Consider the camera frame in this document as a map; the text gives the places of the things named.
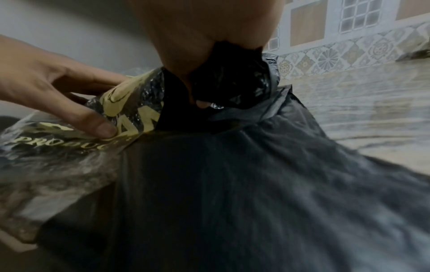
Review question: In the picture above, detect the person's right hand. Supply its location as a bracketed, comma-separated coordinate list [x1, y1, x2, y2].
[129, 0, 286, 110]

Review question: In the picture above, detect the person's left hand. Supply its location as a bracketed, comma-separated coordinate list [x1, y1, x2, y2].
[0, 34, 130, 139]

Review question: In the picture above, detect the clear yellow-printed plastic wrapper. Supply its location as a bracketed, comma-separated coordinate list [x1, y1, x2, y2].
[0, 66, 166, 244]

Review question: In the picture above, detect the black plastic garbage bag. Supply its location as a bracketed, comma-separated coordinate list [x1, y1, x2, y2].
[36, 41, 430, 272]

